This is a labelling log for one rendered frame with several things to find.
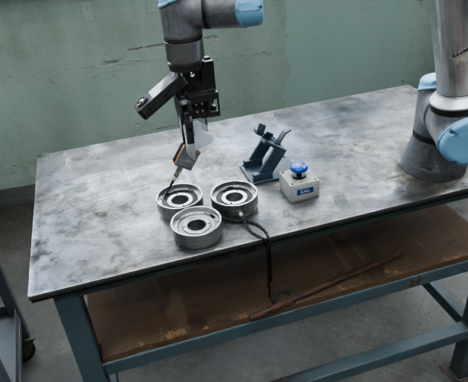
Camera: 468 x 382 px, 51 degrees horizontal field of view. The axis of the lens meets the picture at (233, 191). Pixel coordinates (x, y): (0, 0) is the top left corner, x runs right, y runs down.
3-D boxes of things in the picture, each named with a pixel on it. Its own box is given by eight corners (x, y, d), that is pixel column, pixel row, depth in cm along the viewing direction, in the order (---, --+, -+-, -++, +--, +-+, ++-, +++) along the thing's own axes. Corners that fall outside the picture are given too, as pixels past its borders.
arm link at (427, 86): (457, 117, 121) (468, 62, 113) (476, 142, 109) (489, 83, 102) (406, 119, 122) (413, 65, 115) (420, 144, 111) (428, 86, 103)
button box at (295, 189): (290, 203, 112) (290, 185, 109) (279, 188, 118) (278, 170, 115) (323, 195, 114) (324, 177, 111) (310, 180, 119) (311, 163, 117)
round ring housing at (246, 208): (208, 199, 116) (205, 185, 113) (251, 191, 117) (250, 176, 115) (217, 225, 107) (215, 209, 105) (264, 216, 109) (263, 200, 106)
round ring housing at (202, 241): (192, 259, 98) (190, 242, 96) (163, 236, 105) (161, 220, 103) (233, 236, 103) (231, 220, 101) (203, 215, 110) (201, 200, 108)
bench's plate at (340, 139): (30, 305, 93) (27, 297, 92) (39, 161, 142) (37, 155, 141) (552, 173, 118) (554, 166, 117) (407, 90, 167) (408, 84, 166)
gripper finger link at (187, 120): (196, 145, 102) (190, 104, 98) (189, 146, 102) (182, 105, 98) (191, 138, 106) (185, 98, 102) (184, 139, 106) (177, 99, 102)
